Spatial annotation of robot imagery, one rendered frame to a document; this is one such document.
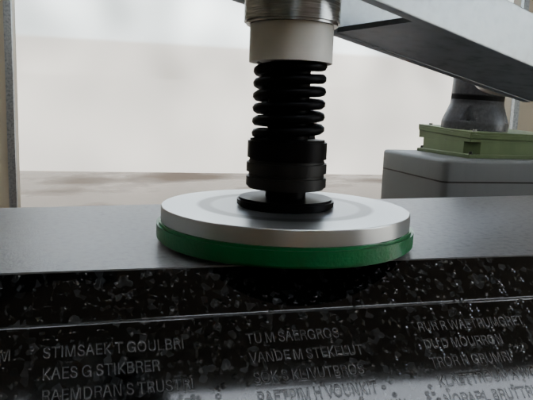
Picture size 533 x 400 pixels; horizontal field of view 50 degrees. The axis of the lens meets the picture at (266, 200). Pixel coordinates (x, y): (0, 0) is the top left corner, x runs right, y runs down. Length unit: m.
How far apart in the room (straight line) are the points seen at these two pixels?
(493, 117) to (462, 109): 0.09
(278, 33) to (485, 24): 0.21
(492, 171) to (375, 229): 1.23
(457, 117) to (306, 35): 1.32
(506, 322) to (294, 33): 0.27
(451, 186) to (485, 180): 0.10
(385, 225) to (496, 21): 0.25
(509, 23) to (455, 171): 1.00
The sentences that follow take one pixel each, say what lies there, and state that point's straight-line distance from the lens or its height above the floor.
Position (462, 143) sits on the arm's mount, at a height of 0.89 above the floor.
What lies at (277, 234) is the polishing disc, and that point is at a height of 0.87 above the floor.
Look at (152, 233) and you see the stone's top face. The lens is 0.53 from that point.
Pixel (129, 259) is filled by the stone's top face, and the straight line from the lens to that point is 0.44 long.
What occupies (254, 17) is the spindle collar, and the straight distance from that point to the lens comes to 0.48.
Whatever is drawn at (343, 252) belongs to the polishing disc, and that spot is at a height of 0.86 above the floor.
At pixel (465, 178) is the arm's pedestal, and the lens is 1.60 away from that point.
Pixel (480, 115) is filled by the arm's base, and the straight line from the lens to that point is 1.75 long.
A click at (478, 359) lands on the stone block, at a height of 0.78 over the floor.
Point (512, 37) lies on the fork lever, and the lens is 0.62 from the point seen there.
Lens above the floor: 0.95
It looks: 9 degrees down
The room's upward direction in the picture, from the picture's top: 2 degrees clockwise
